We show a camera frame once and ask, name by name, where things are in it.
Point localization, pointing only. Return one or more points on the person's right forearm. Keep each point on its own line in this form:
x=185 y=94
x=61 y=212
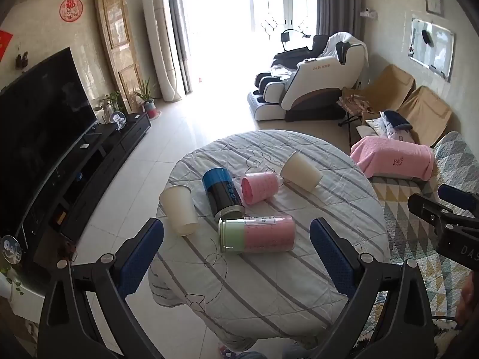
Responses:
x=469 y=303

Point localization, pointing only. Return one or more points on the white massage chair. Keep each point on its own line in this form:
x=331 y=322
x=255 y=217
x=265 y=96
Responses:
x=318 y=82

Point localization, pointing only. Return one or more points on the blue and black cup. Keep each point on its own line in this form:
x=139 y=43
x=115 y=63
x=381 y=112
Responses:
x=220 y=190

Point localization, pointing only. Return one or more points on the white cloth on massage chair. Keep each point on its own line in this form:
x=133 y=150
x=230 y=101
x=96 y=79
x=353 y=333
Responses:
x=338 y=43

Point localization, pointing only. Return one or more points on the grey curtain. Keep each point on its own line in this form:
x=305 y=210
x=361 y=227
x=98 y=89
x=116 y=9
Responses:
x=336 y=3
x=179 y=26

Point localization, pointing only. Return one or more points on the white patterned pillow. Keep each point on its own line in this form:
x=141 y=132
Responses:
x=375 y=125

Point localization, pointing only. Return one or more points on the round red wall decoration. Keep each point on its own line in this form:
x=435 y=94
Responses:
x=71 y=9

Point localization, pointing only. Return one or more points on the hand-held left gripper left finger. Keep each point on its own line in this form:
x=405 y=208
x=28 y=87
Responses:
x=139 y=258

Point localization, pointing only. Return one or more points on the wall whiteboard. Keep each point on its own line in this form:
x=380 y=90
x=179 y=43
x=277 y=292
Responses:
x=438 y=54

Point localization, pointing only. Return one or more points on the black tablet on stand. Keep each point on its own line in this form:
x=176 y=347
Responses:
x=286 y=37

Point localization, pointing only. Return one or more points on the framed wall picture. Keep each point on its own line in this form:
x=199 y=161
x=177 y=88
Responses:
x=434 y=2

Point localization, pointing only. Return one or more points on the small pink cup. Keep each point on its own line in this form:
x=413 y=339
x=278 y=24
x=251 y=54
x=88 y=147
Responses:
x=258 y=188

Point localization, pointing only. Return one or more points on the large pink and green cup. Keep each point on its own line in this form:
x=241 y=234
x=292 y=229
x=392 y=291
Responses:
x=262 y=233

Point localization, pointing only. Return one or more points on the potted plant in red pot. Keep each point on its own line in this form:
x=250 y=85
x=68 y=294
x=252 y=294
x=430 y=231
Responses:
x=149 y=106

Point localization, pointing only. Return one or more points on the small green potted plant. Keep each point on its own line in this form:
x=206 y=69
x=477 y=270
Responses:
x=112 y=101

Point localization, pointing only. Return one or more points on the dark blue garment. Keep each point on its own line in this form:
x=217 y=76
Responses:
x=396 y=119

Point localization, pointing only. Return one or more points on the white wall box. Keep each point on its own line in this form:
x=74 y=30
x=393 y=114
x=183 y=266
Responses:
x=368 y=13

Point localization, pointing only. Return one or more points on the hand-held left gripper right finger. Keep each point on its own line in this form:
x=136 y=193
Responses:
x=333 y=258

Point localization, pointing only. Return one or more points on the cream plastic cup,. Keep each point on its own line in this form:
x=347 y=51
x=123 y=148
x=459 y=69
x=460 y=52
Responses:
x=301 y=172
x=177 y=209

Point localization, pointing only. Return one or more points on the cluttered folding side table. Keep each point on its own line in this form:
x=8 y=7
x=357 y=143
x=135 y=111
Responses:
x=353 y=104

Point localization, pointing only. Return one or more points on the black television cabinet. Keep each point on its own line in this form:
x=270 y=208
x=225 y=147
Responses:
x=112 y=146

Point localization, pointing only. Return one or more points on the white standing air conditioner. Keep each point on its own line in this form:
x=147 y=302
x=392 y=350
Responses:
x=161 y=45

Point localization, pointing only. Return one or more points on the round table with striped cloth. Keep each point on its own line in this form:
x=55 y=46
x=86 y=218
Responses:
x=269 y=280

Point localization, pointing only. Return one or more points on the pink blanket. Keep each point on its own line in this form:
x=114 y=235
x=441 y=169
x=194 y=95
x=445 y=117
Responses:
x=393 y=157

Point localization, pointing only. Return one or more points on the triangle patterned quilt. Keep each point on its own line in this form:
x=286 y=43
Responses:
x=402 y=232

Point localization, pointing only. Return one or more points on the black flat television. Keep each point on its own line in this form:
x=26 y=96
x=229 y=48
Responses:
x=41 y=127

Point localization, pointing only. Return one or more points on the round photo plate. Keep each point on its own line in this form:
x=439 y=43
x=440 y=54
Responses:
x=118 y=120
x=9 y=249

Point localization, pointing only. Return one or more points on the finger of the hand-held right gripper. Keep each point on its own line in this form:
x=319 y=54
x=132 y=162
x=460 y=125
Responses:
x=430 y=209
x=458 y=197

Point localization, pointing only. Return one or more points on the cream plastic cup, right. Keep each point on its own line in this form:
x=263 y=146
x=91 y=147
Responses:
x=301 y=172

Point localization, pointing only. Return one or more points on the cream plastic cup, left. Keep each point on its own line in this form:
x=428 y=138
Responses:
x=177 y=209

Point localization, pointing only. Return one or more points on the red paper wall banner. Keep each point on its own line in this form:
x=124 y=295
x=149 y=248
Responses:
x=4 y=45

